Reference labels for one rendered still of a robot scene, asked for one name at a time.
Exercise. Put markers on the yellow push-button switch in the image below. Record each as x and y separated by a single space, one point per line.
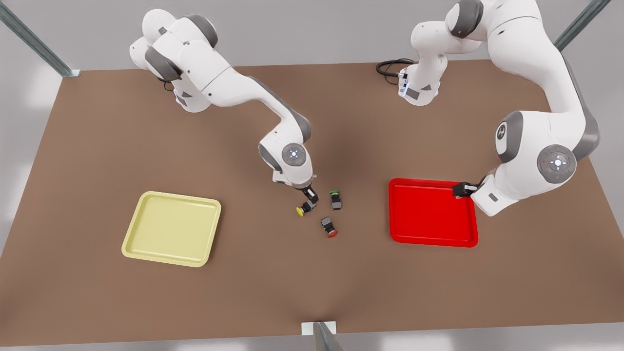
305 209

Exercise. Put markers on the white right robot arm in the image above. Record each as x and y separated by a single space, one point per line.
214 80

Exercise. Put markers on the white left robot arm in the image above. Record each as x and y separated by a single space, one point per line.
531 141

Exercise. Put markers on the red tray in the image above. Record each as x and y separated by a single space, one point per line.
432 212

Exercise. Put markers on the pale yellow tray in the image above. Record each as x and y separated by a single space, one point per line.
171 228

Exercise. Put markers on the green push-button switch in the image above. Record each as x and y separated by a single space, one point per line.
336 200

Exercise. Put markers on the red push-button switch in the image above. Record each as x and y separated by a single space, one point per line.
329 226

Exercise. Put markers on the silver frame post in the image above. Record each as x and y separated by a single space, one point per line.
322 336
580 23
36 41

